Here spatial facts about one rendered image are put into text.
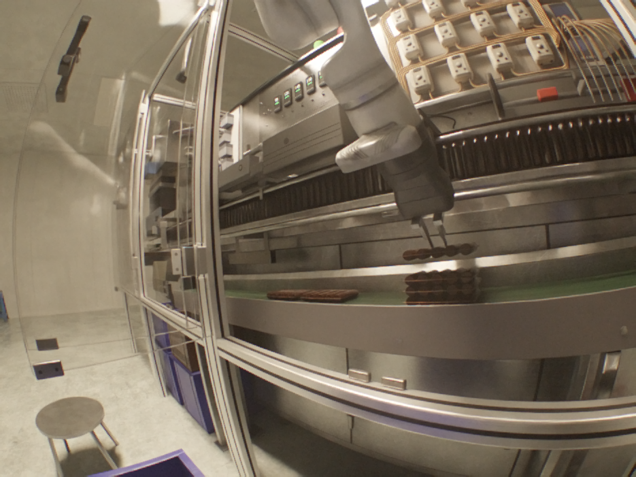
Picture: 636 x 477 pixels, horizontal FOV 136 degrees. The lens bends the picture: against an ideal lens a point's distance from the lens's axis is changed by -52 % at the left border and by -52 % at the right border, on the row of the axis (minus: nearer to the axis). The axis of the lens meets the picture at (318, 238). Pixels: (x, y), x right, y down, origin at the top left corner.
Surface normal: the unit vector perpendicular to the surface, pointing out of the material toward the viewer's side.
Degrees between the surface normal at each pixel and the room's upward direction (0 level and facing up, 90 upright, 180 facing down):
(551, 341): 90
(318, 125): 90
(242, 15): 180
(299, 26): 154
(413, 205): 135
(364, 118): 126
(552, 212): 90
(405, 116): 113
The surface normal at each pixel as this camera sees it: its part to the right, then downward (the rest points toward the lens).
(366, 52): 0.34, 0.39
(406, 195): -0.44, 0.68
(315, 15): 0.33, 0.80
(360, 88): -0.21, 0.66
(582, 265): -0.66, 0.02
